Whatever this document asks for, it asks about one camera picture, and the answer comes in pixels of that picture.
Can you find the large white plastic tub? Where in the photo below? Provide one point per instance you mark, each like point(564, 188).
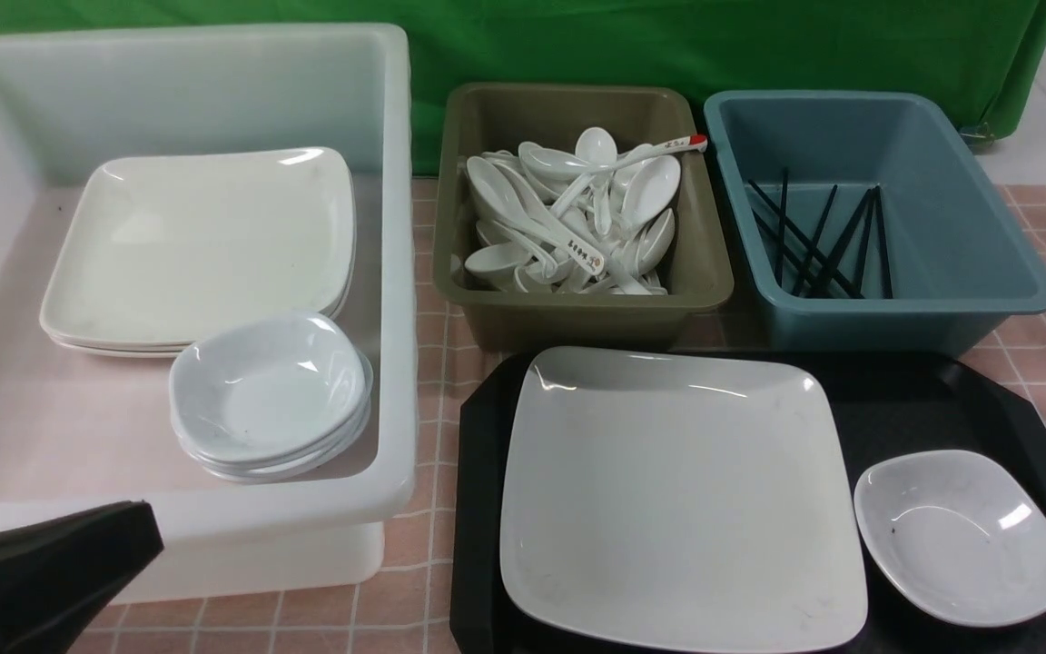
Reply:
point(78, 430)

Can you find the small white sauce dish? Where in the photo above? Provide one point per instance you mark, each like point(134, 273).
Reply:
point(957, 535)

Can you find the stack of small white dishes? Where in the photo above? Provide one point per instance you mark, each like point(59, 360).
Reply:
point(270, 400)

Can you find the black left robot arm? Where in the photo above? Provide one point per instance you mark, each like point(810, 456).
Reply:
point(57, 576)

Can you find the green backdrop cloth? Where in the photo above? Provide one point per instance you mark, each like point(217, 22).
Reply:
point(975, 59)

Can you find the black chopsticks in bin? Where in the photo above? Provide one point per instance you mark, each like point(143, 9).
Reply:
point(838, 240)

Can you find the blue plastic bin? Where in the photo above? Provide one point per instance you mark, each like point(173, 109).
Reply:
point(961, 263)

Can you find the black plastic tray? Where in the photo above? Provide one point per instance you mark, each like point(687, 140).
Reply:
point(886, 404)

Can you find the white ceramic soup spoon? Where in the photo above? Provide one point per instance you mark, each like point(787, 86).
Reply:
point(510, 194)

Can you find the stack of white square plates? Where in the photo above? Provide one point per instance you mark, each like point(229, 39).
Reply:
point(163, 251)

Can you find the large white square plate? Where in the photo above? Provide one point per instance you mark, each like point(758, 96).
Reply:
point(679, 503)

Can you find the black chopstick pair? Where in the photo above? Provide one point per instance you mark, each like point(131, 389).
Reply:
point(781, 213)

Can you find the red tipped white spoon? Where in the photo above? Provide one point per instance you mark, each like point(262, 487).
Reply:
point(695, 143)

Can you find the olive green plastic bin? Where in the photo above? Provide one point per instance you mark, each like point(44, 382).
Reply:
point(697, 266)

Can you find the pile of white spoons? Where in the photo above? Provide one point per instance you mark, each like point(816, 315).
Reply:
point(627, 214)

